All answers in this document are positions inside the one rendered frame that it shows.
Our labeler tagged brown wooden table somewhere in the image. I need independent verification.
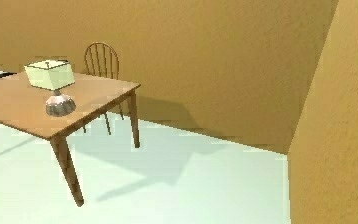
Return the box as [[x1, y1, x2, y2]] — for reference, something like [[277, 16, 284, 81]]
[[0, 70, 142, 208]]

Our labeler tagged cream shade table lamp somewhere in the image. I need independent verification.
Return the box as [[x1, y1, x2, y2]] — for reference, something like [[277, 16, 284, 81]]
[[23, 59, 77, 118]]

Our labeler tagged brown wooden spindle chair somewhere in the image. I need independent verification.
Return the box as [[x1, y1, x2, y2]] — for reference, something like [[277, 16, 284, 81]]
[[82, 41, 125, 136]]

